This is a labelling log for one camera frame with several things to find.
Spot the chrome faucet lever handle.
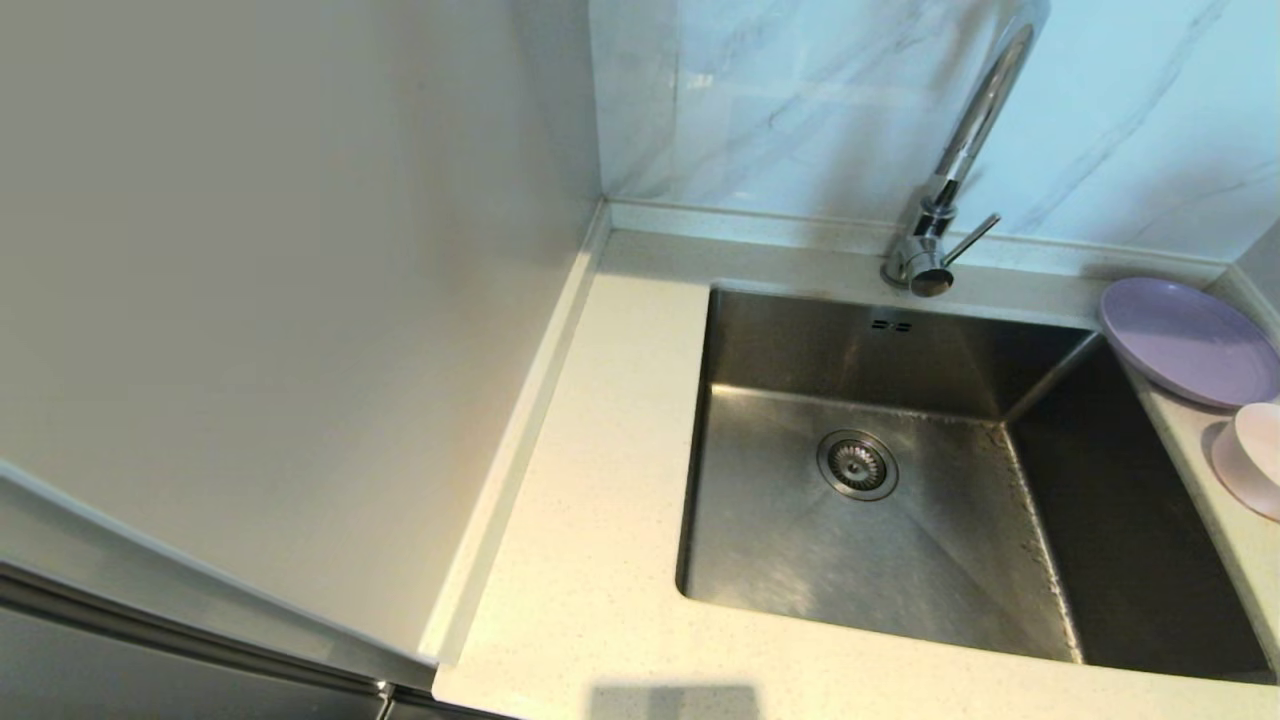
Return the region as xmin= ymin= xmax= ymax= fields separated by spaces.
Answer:
xmin=942 ymin=213 xmax=1002 ymax=268

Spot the purple plate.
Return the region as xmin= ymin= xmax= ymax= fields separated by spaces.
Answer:
xmin=1099 ymin=277 xmax=1280 ymax=410

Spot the pale pink cup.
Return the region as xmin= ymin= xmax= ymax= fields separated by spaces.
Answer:
xmin=1210 ymin=402 xmax=1280 ymax=522

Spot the stainless steel sink basin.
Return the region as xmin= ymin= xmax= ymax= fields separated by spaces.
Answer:
xmin=676 ymin=283 xmax=1276 ymax=686

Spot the round metal drain strainer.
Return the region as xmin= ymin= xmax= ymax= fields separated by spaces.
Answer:
xmin=816 ymin=429 xmax=899 ymax=502

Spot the white tall cabinet side panel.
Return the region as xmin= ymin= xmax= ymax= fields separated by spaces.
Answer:
xmin=0 ymin=0 xmax=611 ymax=691

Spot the chrome gooseneck faucet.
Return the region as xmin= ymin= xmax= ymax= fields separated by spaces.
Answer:
xmin=880 ymin=0 xmax=1051 ymax=298

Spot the stainless steel appliance front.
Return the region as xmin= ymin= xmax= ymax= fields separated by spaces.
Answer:
xmin=0 ymin=560 xmax=521 ymax=720

